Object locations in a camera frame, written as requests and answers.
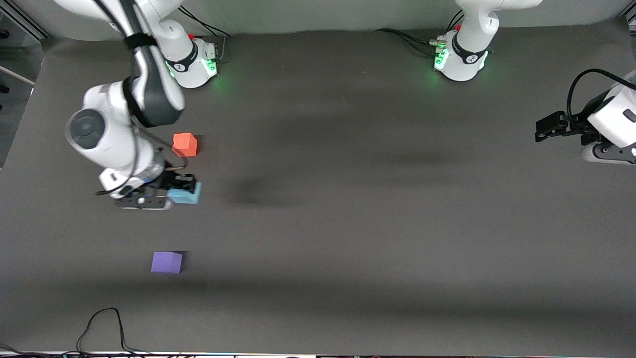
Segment light blue foam block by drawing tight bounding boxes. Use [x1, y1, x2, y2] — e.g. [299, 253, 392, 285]
[167, 181, 203, 206]

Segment orange foam block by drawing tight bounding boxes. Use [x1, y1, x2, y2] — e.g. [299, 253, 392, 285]
[171, 133, 198, 158]

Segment purple foam block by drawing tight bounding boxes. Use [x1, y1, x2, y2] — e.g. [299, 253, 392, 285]
[151, 252, 183, 274]

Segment dark gray table mat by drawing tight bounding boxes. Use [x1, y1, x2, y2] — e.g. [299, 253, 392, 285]
[0, 19, 636, 357]

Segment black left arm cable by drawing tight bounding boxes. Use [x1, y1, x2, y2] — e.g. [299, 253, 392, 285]
[566, 68, 636, 120]

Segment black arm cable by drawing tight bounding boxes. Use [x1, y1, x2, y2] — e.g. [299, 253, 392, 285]
[93, 0, 190, 197]
[566, 68, 636, 120]

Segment black looped table cable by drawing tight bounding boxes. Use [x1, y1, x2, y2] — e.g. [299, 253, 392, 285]
[76, 307, 152, 355]

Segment black right base cables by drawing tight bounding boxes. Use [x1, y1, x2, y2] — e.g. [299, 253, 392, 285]
[178, 6, 234, 63]

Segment black base cables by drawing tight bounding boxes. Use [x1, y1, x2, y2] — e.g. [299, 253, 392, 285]
[178, 6, 234, 63]
[375, 9, 466, 56]

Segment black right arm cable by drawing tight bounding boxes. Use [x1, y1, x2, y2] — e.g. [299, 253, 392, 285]
[93, 0, 190, 197]

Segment black left base cables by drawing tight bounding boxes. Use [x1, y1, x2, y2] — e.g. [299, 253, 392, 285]
[375, 9, 466, 56]

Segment aluminium frame rail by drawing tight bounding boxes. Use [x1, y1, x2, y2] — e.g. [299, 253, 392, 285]
[9, 0, 51, 39]

